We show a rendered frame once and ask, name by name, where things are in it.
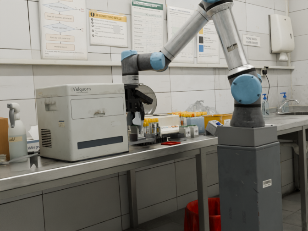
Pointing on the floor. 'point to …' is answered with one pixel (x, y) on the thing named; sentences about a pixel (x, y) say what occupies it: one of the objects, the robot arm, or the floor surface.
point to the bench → (46, 164)
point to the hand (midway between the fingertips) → (137, 129)
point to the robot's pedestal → (250, 187)
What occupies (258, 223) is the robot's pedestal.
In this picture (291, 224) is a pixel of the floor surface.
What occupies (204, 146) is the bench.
